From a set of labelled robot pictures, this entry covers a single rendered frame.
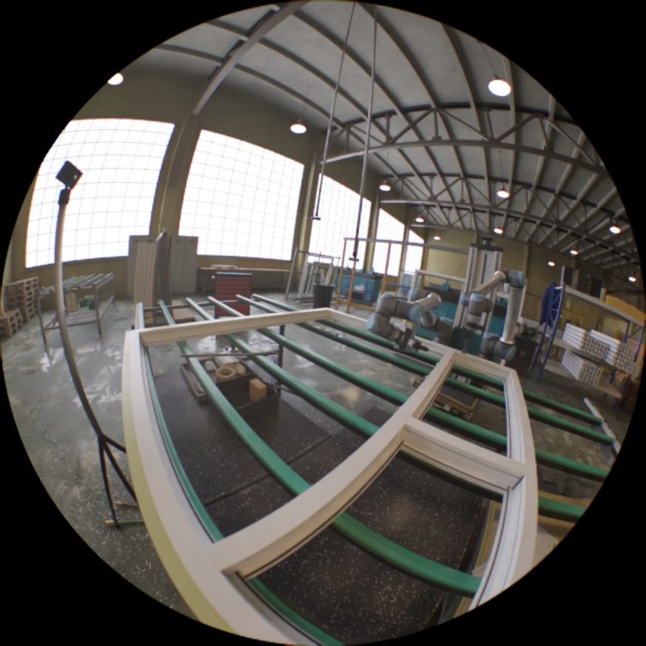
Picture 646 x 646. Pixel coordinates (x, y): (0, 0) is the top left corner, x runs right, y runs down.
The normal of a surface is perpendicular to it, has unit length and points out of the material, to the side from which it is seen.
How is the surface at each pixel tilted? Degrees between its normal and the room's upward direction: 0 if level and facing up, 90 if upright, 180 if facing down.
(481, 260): 90
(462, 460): 90
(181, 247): 90
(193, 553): 0
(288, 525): 0
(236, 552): 0
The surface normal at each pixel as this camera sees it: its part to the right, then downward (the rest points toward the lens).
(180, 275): 0.73, 0.27
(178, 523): 0.13, -0.96
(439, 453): -0.68, 0.11
